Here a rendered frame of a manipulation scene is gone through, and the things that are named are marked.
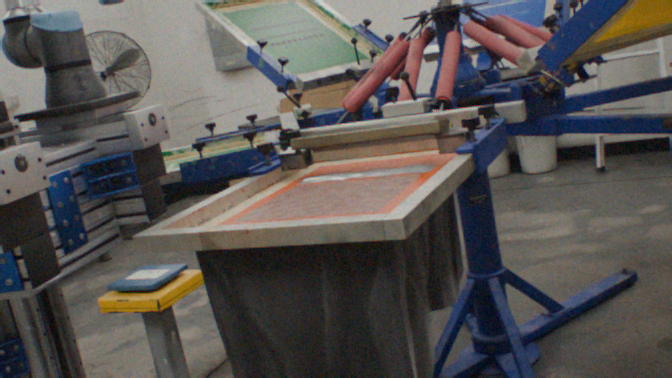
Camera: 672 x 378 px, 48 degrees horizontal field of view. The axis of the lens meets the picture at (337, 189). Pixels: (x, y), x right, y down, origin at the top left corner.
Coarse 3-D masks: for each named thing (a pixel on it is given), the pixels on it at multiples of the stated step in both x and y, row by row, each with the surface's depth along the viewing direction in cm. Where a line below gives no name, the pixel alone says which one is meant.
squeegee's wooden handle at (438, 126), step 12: (444, 120) 180; (348, 132) 187; (360, 132) 185; (372, 132) 184; (384, 132) 183; (396, 132) 181; (408, 132) 180; (420, 132) 179; (432, 132) 177; (300, 144) 193; (312, 144) 191; (324, 144) 190; (336, 144) 189
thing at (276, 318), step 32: (224, 256) 154; (256, 256) 151; (288, 256) 148; (320, 256) 145; (352, 256) 142; (384, 256) 139; (224, 288) 158; (256, 288) 153; (288, 288) 150; (320, 288) 148; (352, 288) 146; (384, 288) 141; (224, 320) 159; (256, 320) 157; (288, 320) 153; (320, 320) 151; (352, 320) 148; (384, 320) 144; (256, 352) 160; (288, 352) 155; (320, 352) 153; (352, 352) 150; (384, 352) 146
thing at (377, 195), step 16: (400, 160) 195; (416, 160) 191; (432, 160) 187; (448, 160) 183; (400, 176) 175; (416, 176) 172; (432, 176) 170; (352, 192) 168; (368, 192) 165; (384, 192) 162; (400, 192) 160; (320, 208) 159; (336, 208) 156; (352, 208) 154; (368, 208) 151; (384, 208) 149
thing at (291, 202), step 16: (384, 160) 200; (304, 176) 199; (288, 192) 182; (304, 192) 178; (320, 192) 175; (336, 192) 172; (256, 208) 171; (272, 208) 168; (288, 208) 165; (304, 208) 162; (224, 224) 162
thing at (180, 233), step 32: (320, 160) 214; (224, 192) 179; (256, 192) 188; (416, 192) 142; (448, 192) 149; (160, 224) 157; (192, 224) 163; (256, 224) 141; (288, 224) 136; (320, 224) 132; (352, 224) 130; (384, 224) 127; (416, 224) 131
